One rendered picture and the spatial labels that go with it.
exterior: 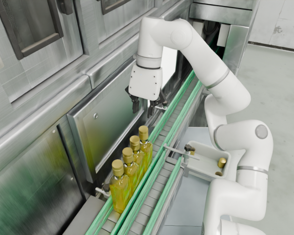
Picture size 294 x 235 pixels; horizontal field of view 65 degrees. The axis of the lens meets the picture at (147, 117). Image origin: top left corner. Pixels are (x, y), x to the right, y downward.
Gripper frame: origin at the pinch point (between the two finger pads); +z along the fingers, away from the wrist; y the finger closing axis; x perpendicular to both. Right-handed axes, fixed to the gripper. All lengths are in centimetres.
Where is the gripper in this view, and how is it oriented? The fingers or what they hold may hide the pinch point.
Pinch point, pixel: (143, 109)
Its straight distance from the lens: 77.3
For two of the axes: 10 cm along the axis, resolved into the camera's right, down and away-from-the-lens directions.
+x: 4.2, -3.9, 8.2
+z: -1.1, 8.8, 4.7
